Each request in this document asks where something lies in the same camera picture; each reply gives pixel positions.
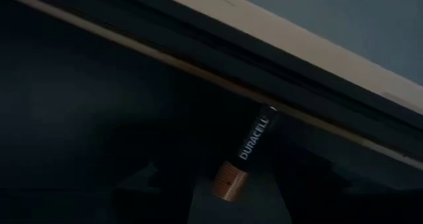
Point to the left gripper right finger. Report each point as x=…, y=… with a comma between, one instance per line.
x=307, y=191

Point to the wooden table board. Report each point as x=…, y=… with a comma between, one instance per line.
x=297, y=35

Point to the black copper Duracell battery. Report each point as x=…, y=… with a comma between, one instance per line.
x=254, y=141

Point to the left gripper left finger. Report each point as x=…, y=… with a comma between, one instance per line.
x=168, y=197

